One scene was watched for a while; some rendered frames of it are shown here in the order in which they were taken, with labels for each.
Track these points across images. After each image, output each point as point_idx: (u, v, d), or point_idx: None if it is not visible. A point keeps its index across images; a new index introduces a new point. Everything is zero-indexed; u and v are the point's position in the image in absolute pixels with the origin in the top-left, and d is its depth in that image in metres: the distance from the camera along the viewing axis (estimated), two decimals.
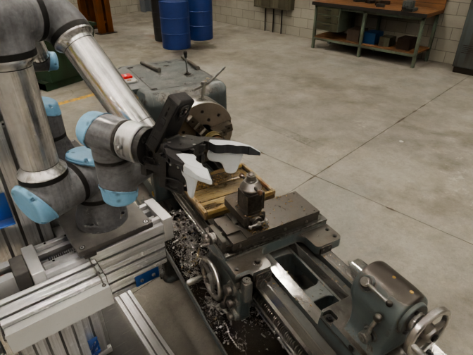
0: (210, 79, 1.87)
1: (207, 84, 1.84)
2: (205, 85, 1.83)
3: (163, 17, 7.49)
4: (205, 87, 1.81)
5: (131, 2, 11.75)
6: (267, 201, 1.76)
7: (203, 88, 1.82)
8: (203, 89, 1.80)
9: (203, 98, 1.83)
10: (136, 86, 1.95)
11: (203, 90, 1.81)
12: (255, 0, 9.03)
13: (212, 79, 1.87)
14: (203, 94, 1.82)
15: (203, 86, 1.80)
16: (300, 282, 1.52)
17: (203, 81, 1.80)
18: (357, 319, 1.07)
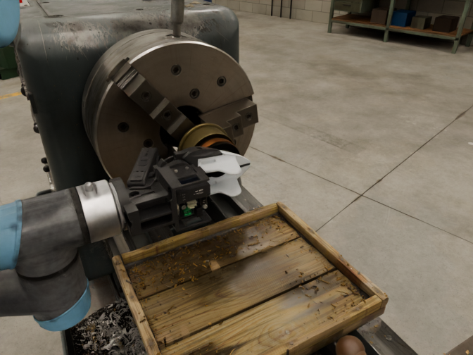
0: None
1: None
2: None
3: None
4: (184, 0, 0.64)
5: None
6: (364, 329, 0.60)
7: (178, 4, 0.66)
8: (179, 4, 0.64)
9: (177, 32, 0.66)
10: None
11: (179, 8, 0.64)
12: None
13: None
14: (179, 20, 0.65)
15: None
16: None
17: None
18: None
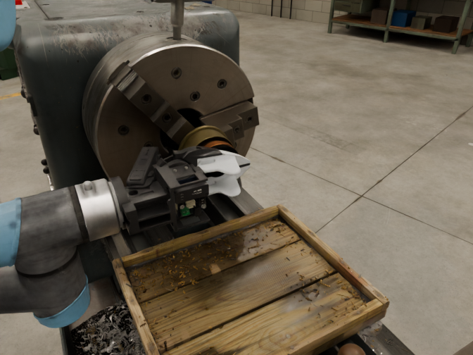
0: None
1: None
2: (167, 2, 0.62)
3: None
4: None
5: None
6: (364, 332, 0.60)
7: (175, 8, 0.64)
8: (177, 5, 0.65)
9: (177, 33, 0.67)
10: (17, 14, 0.78)
11: (177, 9, 0.66)
12: None
13: None
14: (176, 20, 0.66)
15: None
16: None
17: None
18: None
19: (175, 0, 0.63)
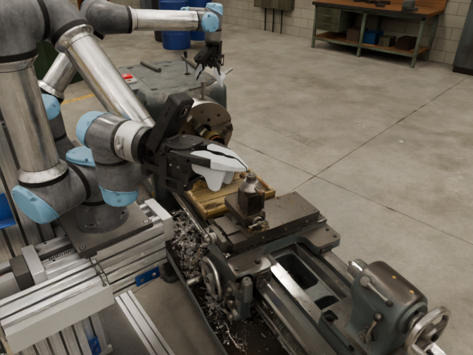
0: (213, 79, 1.86)
1: (209, 85, 1.84)
2: (205, 86, 1.83)
3: None
4: (205, 87, 1.81)
5: (131, 2, 11.75)
6: (267, 201, 1.77)
7: (203, 88, 1.83)
8: (203, 89, 1.80)
9: (202, 98, 1.83)
10: (137, 86, 1.95)
11: (203, 90, 1.81)
12: (255, 0, 9.04)
13: (215, 80, 1.87)
14: (203, 94, 1.82)
15: (203, 86, 1.80)
16: (300, 282, 1.52)
17: (203, 81, 1.80)
18: (357, 319, 1.07)
19: None
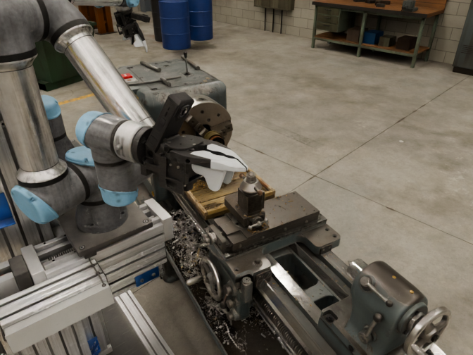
0: (146, 82, 1.97)
1: (155, 82, 1.98)
2: (158, 80, 1.98)
3: (163, 17, 7.49)
4: None
5: None
6: (267, 201, 1.76)
7: (162, 79, 1.98)
8: None
9: None
10: (136, 86, 1.95)
11: None
12: (255, 0, 9.03)
13: (146, 83, 1.97)
14: None
15: None
16: (300, 282, 1.52)
17: (161, 78, 2.01)
18: (357, 319, 1.07)
19: (161, 79, 1.99)
